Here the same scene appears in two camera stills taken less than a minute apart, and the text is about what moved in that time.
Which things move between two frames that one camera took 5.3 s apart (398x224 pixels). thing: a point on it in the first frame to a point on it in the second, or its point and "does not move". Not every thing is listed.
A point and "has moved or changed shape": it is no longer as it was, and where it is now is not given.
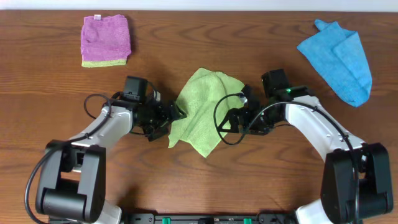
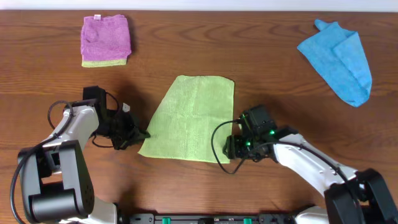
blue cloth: x=340 y=55 does not move
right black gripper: x=233 y=114 to x=233 y=143
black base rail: x=255 y=218 does not move
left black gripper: x=170 y=115 to x=129 y=134
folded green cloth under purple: x=104 y=63 does not move
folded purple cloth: x=105 y=38 does not move
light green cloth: x=207 y=98 has moved or changed shape
